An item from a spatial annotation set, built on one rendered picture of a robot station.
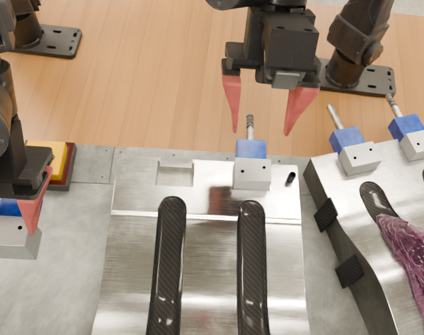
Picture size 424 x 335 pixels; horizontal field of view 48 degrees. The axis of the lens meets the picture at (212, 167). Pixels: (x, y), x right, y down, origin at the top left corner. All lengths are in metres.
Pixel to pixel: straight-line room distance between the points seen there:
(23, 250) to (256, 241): 0.29
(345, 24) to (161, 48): 0.35
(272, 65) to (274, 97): 0.44
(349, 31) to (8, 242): 0.58
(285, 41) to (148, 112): 0.45
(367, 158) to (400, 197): 0.08
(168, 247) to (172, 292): 0.06
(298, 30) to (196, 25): 0.56
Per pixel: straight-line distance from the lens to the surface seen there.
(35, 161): 0.54
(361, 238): 0.70
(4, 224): 0.60
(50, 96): 0.89
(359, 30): 0.81
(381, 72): 0.97
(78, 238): 0.75
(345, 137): 0.78
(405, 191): 0.78
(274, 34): 0.44
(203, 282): 0.62
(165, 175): 0.70
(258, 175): 0.65
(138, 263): 0.63
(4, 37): 0.48
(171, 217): 0.65
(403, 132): 0.82
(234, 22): 1.00
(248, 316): 0.62
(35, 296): 0.73
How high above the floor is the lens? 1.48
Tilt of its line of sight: 60 degrees down
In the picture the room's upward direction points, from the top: 7 degrees clockwise
